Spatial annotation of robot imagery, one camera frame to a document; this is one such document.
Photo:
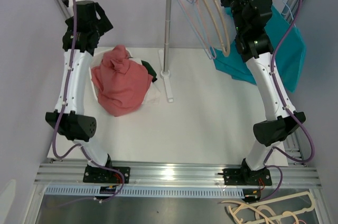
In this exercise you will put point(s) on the red t shirt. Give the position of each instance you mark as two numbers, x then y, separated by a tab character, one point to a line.
122	82

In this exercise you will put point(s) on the teal t shirt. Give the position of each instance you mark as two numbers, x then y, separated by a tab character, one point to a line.
289	59

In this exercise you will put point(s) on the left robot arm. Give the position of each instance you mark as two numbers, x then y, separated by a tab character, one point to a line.
84	29

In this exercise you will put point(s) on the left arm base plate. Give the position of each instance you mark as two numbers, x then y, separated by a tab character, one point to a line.
99	175

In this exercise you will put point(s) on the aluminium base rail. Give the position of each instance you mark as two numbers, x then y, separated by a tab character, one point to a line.
71	172

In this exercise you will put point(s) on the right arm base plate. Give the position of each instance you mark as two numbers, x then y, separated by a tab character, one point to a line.
233	176

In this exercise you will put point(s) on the pile of spare hangers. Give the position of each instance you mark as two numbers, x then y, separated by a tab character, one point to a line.
263	213

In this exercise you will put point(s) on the slotted cable duct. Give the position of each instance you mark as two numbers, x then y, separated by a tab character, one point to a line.
154	192

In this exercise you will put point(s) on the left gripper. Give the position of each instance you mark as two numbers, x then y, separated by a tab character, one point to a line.
103	24

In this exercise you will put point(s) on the white plastic basket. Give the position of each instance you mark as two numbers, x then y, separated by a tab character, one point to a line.
96	61

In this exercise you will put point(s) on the green and white t shirt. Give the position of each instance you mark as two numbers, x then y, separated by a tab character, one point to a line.
153	94

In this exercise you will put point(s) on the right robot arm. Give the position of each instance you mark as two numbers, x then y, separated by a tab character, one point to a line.
257	52

